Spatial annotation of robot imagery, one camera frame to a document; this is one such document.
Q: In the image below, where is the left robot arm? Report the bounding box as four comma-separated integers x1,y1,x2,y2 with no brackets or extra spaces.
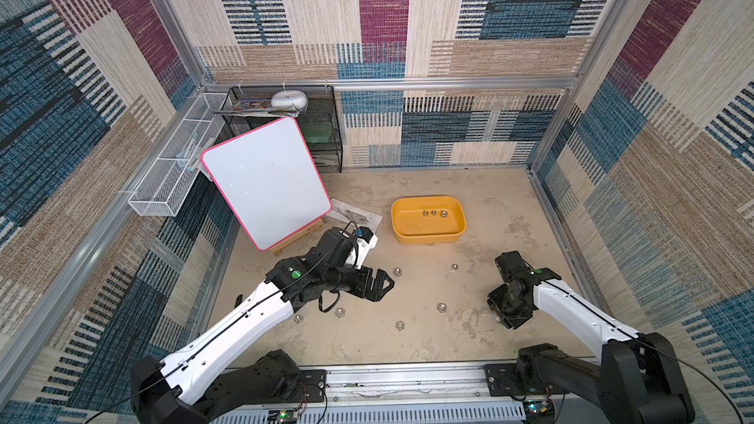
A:
131,224,395,423

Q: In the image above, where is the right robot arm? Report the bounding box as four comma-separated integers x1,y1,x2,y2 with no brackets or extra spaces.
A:
485,251,696,423

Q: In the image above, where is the yellow plastic storage box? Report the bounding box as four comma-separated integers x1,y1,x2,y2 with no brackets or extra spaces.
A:
391,196,467,245

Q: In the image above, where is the wooden whiteboard easel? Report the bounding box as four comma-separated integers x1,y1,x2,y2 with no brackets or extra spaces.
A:
271,219,324,256

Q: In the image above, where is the pink framed whiteboard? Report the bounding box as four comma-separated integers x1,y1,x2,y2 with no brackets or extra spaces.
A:
200,117,332,251

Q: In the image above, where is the white round device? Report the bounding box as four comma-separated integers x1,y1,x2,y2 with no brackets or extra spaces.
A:
270,90,308,111

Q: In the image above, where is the black mesh shelf rack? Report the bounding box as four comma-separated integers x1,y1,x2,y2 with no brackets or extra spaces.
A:
216,86,344,174

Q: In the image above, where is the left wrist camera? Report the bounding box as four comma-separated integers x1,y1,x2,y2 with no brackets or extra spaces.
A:
346,227,378,269

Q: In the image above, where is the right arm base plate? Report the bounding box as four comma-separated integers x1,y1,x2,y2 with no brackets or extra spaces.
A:
482,362,567,400

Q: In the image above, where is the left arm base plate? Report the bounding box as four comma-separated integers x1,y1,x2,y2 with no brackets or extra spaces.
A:
276,369,327,404

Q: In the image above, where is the white wire basket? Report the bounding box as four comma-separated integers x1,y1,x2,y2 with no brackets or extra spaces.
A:
128,92,227,217

